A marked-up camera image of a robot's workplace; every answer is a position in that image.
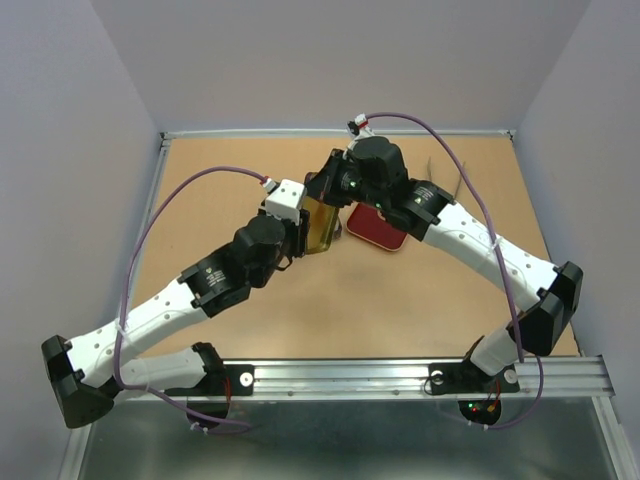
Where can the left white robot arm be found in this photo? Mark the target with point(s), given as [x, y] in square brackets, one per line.
[90, 374]

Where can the red lacquer tray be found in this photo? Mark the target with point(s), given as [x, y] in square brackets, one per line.
[367, 224]

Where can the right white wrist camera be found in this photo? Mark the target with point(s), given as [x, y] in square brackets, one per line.
[359, 129]

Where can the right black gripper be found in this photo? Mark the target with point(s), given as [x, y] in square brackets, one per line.
[322, 184]

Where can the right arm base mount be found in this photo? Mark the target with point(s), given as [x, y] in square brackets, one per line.
[450, 377]

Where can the metal tongs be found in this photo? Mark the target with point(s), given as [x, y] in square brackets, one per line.
[445, 176]

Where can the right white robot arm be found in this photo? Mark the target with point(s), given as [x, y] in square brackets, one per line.
[545, 295]

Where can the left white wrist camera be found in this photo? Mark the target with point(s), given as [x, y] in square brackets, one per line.
[284, 199]

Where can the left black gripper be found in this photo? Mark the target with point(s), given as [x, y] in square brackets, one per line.
[299, 234]

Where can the small electronics board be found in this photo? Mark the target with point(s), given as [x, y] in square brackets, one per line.
[483, 412]

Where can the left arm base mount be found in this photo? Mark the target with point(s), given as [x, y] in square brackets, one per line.
[222, 378]

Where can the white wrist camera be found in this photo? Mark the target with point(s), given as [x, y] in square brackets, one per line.
[359, 129]
[284, 199]

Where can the gold tin lid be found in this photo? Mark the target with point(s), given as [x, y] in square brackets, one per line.
[325, 225]

